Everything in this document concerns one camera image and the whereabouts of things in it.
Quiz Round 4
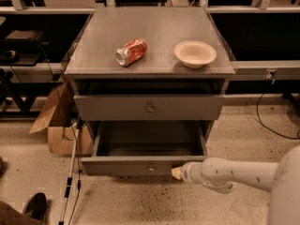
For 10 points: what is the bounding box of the grey drawer cabinet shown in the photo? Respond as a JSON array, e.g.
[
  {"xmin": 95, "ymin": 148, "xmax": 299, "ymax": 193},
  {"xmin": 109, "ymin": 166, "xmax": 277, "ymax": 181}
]
[{"xmin": 65, "ymin": 7, "xmax": 234, "ymax": 136}]

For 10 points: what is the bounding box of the white paper bowl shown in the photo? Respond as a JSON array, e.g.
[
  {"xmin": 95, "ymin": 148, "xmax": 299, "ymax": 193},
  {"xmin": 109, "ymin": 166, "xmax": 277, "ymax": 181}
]
[{"xmin": 173, "ymin": 41, "xmax": 217, "ymax": 68}]

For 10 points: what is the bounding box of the black floor cable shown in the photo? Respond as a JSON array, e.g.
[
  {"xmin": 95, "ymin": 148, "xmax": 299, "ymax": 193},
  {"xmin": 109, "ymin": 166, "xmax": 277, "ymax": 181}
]
[{"xmin": 256, "ymin": 93, "xmax": 300, "ymax": 141}]

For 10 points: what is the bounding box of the black shoe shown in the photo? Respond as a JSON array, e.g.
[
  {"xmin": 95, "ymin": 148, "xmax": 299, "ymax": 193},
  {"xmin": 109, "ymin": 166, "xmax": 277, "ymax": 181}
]
[{"xmin": 22, "ymin": 192, "xmax": 47, "ymax": 221}]

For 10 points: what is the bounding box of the black equipment on left shelf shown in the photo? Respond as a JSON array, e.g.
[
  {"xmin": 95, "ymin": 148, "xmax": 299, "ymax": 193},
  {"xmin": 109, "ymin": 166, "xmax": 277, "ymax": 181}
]
[{"xmin": 0, "ymin": 30, "xmax": 49, "ymax": 67}]

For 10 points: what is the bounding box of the orange soda can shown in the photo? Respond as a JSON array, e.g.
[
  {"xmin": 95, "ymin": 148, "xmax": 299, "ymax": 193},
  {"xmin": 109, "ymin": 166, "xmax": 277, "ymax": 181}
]
[{"xmin": 115, "ymin": 38, "xmax": 147, "ymax": 67}]

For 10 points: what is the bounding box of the grey top drawer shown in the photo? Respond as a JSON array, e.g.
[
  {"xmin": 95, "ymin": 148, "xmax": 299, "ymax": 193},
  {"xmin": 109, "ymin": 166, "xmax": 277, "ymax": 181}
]
[{"xmin": 74, "ymin": 95, "xmax": 225, "ymax": 121}]

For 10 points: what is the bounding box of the silver telescopic pole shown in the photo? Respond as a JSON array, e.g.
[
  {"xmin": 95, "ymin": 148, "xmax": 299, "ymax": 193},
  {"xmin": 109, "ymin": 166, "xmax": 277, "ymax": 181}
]
[{"xmin": 58, "ymin": 122, "xmax": 80, "ymax": 225}]

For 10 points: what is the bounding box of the brown cardboard box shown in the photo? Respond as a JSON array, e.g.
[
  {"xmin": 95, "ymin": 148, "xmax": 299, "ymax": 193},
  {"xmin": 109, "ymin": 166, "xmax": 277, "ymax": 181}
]
[{"xmin": 28, "ymin": 80, "xmax": 94, "ymax": 156}]

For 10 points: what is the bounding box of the grey drawer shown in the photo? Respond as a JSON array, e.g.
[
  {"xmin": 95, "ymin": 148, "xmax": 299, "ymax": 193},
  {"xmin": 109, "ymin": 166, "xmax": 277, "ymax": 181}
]
[
  {"xmin": 74, "ymin": 95, "xmax": 225, "ymax": 121},
  {"xmin": 82, "ymin": 121, "xmax": 206, "ymax": 176}
]

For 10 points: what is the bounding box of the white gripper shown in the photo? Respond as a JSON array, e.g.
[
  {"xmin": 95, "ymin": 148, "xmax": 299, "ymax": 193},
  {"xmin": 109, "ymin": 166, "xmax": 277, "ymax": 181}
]
[{"xmin": 172, "ymin": 162, "xmax": 235, "ymax": 194}]

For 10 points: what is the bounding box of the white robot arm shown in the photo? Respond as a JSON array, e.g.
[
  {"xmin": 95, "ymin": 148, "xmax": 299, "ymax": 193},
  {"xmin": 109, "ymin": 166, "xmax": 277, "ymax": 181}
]
[{"xmin": 172, "ymin": 146, "xmax": 300, "ymax": 225}]

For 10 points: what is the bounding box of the metal railing frame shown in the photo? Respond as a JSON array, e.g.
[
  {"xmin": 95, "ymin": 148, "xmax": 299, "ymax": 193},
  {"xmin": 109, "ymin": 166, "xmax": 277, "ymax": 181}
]
[{"xmin": 0, "ymin": 0, "xmax": 300, "ymax": 15}]

